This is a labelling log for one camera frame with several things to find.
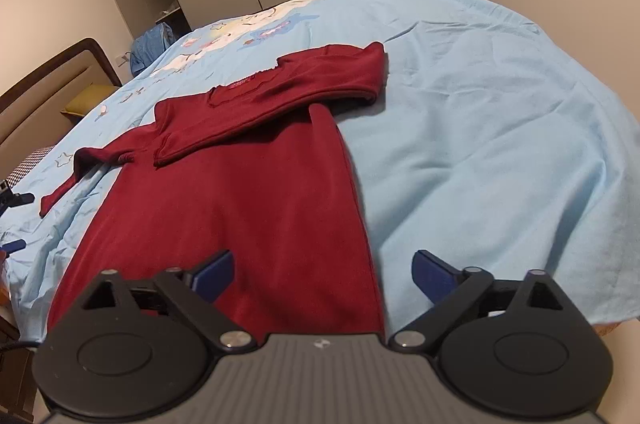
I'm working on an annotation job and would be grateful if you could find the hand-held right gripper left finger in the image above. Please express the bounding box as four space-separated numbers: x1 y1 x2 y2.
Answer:
80 249 253 352

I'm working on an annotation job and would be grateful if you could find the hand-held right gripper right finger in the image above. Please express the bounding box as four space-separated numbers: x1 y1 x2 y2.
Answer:
387 249 568 352

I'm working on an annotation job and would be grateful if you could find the dark red sweater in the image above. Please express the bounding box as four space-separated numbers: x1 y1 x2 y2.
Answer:
39 42 388 345

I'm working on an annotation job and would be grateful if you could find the black white checkered pillow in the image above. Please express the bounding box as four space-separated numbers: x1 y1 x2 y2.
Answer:
0 144 53 190

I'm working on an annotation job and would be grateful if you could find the brown padded headboard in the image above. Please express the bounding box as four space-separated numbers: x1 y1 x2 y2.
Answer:
0 37 123 150

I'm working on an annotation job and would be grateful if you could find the yellow pillow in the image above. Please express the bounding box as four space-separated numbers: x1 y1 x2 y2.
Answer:
60 84 118 120

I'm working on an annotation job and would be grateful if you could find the light blue printed blanket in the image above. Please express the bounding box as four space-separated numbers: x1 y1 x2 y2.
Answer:
0 0 640 345

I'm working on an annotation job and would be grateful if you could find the blue cloth bundle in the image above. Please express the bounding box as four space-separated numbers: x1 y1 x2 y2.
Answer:
129 22 176 78

